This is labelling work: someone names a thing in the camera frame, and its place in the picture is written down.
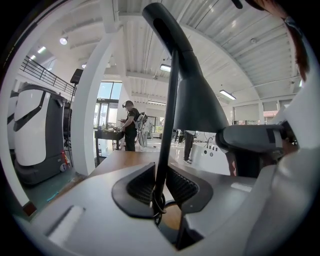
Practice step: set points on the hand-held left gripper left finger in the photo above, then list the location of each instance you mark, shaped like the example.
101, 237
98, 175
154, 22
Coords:
100, 212

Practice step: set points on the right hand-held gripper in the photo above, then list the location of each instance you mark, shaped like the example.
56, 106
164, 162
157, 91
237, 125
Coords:
291, 117

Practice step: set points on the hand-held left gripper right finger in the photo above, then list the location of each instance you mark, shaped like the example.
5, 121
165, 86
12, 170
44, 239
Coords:
225, 195

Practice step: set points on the black desk lamp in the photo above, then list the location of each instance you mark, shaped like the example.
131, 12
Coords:
197, 105

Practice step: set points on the black faucet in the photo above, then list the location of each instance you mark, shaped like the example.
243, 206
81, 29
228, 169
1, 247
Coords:
208, 141

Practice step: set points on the white sink counter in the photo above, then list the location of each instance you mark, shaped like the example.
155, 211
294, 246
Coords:
200, 160

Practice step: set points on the long ceiling light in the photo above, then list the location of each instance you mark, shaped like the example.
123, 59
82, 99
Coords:
165, 68
228, 95

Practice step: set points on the red and white canister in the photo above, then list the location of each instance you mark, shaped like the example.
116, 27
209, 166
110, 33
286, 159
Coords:
65, 160

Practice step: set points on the black table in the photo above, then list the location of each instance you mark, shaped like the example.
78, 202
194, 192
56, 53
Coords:
110, 135

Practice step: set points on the white grey delivery robot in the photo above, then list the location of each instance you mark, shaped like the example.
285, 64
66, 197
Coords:
32, 130

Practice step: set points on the black equipment stand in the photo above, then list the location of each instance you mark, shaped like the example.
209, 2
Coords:
76, 76

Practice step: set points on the black metal railing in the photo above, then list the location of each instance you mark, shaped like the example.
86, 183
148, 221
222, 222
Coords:
60, 80

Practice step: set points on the round ceiling spotlight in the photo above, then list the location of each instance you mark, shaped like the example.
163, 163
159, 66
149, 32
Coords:
63, 41

